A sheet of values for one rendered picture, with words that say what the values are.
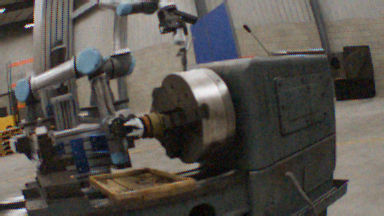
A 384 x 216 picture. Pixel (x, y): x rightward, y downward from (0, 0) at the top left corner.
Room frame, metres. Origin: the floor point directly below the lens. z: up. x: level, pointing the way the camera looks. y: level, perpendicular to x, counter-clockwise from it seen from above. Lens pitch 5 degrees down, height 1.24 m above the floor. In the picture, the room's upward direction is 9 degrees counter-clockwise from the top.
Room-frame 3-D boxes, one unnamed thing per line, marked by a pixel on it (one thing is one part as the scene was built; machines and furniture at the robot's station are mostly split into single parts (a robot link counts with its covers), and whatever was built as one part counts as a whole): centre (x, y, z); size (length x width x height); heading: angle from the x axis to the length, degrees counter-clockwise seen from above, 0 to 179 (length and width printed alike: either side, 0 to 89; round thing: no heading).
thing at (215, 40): (8.47, -0.53, 1.18); 4.12 x 0.80 x 2.35; 7
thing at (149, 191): (1.48, 0.24, 0.89); 0.36 x 0.30 x 0.04; 29
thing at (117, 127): (1.59, 0.26, 1.08); 0.12 x 0.09 x 0.08; 28
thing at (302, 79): (1.82, -0.34, 1.06); 0.59 x 0.48 x 0.39; 119
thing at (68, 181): (1.32, 0.57, 0.95); 0.43 x 0.17 x 0.05; 29
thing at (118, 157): (1.75, 0.32, 0.98); 0.11 x 0.08 x 0.11; 4
